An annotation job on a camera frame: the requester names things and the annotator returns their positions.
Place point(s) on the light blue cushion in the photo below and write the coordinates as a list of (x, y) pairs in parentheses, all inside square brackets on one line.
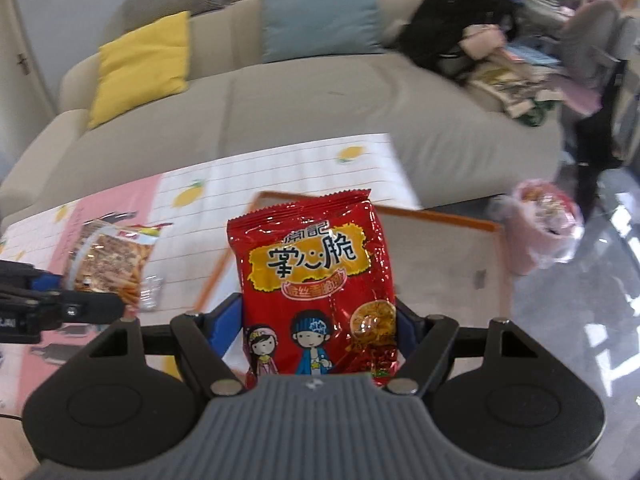
[(308, 28)]

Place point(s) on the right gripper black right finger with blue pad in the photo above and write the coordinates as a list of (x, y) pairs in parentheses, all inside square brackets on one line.
[(430, 345)]

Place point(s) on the black backpack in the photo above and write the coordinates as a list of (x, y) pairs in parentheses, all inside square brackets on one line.
[(432, 39)]

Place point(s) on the beige sofa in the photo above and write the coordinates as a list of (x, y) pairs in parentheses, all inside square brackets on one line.
[(451, 147)]

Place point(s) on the pink trash bag bin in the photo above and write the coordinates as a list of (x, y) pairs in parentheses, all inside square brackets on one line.
[(543, 225)]

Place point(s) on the red peanut snack bag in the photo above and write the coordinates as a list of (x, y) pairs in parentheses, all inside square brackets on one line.
[(107, 257)]

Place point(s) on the red noodle snack bag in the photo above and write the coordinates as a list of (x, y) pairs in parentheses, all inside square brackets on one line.
[(317, 289)]

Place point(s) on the pink white patterned tablecloth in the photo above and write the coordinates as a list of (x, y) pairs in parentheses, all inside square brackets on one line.
[(195, 204)]

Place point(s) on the printed tote bag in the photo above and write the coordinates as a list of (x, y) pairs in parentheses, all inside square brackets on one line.
[(518, 96)]

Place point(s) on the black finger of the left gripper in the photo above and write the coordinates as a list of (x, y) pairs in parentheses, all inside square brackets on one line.
[(89, 307)]

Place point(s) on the yellow cushion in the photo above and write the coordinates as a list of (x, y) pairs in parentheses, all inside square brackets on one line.
[(141, 67)]

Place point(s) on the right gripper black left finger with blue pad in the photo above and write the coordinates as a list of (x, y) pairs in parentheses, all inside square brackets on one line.
[(198, 343)]

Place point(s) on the grey office chair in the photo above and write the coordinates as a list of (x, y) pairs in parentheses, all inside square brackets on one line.
[(600, 115)]

